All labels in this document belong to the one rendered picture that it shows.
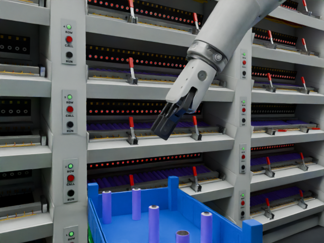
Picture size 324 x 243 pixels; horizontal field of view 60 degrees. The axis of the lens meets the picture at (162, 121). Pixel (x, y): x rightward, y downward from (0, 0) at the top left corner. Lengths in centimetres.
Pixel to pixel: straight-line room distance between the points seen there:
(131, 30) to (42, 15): 26
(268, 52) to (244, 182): 58
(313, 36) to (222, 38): 129
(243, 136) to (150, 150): 44
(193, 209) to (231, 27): 37
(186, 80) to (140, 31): 44
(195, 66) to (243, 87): 67
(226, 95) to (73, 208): 70
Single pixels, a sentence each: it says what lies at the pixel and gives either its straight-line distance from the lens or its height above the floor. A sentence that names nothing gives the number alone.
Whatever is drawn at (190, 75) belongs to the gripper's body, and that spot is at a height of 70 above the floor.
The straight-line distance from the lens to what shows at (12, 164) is 83.
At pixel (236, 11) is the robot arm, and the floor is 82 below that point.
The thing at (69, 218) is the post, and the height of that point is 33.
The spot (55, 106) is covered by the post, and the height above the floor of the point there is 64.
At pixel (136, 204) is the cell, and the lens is 61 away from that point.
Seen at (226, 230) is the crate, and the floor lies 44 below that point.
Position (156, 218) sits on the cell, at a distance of 50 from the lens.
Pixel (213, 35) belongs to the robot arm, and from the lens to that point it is 58.
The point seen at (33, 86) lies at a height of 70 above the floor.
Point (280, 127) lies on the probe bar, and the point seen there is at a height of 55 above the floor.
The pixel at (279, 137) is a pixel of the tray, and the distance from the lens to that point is 140.
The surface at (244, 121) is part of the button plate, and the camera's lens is 120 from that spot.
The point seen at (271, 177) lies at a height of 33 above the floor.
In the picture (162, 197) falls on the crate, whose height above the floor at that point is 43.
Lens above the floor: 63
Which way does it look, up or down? 2 degrees down
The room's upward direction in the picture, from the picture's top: straight up
